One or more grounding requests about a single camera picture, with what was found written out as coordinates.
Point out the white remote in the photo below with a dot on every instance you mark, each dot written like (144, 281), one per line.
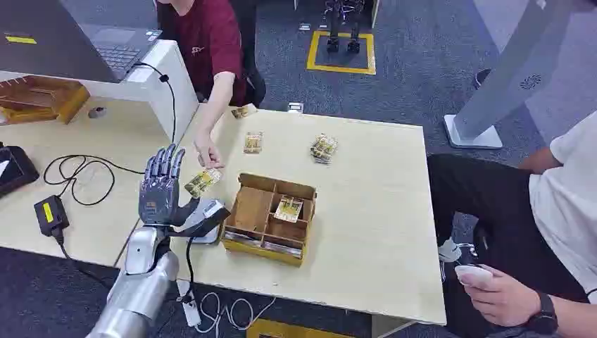
(472, 273)

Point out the person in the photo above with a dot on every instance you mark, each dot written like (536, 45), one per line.
(210, 46)
(550, 214)

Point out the stack of yellow cards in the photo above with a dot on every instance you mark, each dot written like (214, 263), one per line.
(323, 148)

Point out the black power adapter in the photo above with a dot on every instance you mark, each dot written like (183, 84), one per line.
(51, 214)

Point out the row of cards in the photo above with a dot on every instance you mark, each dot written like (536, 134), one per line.
(282, 249)
(242, 239)

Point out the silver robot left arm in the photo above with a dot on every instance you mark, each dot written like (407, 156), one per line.
(137, 289)

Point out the black device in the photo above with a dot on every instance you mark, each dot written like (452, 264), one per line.
(14, 170)

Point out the wooden card box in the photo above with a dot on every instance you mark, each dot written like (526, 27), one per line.
(261, 224)

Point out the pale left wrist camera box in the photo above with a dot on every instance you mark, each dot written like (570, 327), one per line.
(207, 213)

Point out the black wristwatch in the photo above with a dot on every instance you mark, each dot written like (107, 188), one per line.
(544, 315)

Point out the dark grey laptop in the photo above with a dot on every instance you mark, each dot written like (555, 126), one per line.
(60, 42)

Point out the black robot legs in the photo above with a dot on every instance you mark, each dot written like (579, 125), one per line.
(343, 28)

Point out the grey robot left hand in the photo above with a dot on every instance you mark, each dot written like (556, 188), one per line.
(158, 196)

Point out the white power strip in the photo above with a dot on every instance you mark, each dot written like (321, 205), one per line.
(188, 303)

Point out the person's hand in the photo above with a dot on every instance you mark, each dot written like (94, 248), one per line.
(207, 151)
(501, 296)

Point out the small grey round object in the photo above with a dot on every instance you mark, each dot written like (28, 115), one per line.
(97, 112)

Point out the yellow floor tape square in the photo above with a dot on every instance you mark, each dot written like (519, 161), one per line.
(312, 51)

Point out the yellow printed card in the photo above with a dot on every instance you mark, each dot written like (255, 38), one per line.
(288, 209)
(243, 111)
(253, 143)
(203, 182)

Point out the small metal bracket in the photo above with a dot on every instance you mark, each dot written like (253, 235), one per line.
(295, 108)

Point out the white desk riser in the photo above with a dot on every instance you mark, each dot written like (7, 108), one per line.
(158, 88)

